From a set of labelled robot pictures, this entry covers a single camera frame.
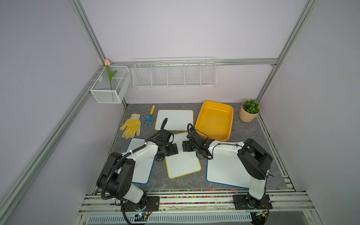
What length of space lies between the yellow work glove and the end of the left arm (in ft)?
1.00

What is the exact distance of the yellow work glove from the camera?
3.41ft

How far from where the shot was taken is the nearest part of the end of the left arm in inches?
26.5

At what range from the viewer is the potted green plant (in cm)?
101

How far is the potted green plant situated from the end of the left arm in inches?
22.6

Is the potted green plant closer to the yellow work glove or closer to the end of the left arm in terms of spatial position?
the end of the left arm
